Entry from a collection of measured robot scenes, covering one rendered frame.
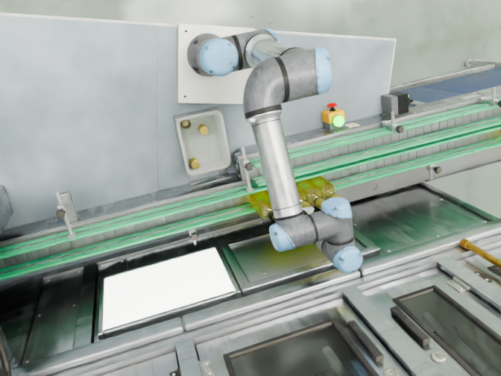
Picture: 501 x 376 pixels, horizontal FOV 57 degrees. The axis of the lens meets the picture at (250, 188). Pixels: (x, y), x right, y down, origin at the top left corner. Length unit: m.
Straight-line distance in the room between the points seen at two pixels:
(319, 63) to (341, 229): 0.42
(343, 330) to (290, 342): 0.14
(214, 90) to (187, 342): 0.92
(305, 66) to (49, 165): 1.04
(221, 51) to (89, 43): 0.48
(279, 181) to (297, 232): 0.14
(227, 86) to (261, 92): 0.64
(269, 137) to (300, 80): 0.16
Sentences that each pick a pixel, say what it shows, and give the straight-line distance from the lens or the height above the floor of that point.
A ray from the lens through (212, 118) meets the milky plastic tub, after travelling 1.80.
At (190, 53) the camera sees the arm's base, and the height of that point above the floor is 0.82.
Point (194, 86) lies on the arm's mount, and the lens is 1.76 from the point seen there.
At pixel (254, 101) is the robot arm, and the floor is 1.41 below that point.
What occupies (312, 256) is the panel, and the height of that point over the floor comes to 1.24.
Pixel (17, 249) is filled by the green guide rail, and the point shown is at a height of 0.94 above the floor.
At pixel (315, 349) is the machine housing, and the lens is 1.27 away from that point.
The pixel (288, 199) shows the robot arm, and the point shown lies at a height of 1.49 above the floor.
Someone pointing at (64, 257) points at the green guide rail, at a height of 0.92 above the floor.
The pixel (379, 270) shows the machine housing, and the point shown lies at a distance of 1.50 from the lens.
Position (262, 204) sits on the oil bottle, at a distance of 1.61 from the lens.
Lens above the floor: 2.51
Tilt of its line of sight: 66 degrees down
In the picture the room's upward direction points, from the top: 138 degrees clockwise
